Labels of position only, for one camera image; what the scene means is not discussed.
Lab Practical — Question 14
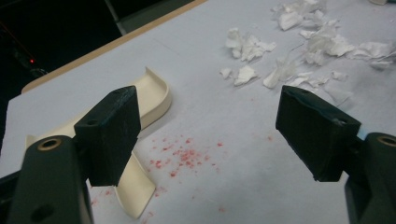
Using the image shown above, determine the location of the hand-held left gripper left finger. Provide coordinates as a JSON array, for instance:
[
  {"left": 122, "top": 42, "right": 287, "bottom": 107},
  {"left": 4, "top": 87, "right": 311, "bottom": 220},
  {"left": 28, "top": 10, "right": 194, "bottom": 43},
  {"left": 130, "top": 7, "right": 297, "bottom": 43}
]
[{"left": 74, "top": 85, "right": 142, "bottom": 188}]

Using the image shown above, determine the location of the cream plastic dustpan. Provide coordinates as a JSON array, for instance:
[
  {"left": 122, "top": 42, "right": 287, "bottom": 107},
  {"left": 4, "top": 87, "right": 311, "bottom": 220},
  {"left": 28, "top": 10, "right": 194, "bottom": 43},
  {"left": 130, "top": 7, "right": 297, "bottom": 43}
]
[{"left": 24, "top": 65, "right": 173, "bottom": 219}]

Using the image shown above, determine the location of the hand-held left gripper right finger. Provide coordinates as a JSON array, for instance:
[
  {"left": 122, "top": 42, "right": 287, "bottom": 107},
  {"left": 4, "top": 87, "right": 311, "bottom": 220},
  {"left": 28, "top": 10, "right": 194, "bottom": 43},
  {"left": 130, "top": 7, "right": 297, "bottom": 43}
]
[{"left": 275, "top": 85, "right": 362, "bottom": 183}]

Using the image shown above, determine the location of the dark stand with red light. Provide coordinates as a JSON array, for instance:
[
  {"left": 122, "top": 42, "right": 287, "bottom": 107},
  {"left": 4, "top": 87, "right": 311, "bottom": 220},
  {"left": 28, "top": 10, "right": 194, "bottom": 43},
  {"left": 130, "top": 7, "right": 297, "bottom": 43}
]
[{"left": 0, "top": 21, "right": 49, "bottom": 79}]

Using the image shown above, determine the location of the pile of white paper scraps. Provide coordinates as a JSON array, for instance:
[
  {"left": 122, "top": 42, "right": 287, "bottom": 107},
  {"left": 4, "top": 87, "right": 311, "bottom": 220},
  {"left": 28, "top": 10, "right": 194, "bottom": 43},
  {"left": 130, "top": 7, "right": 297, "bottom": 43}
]
[{"left": 219, "top": 0, "right": 396, "bottom": 90}]

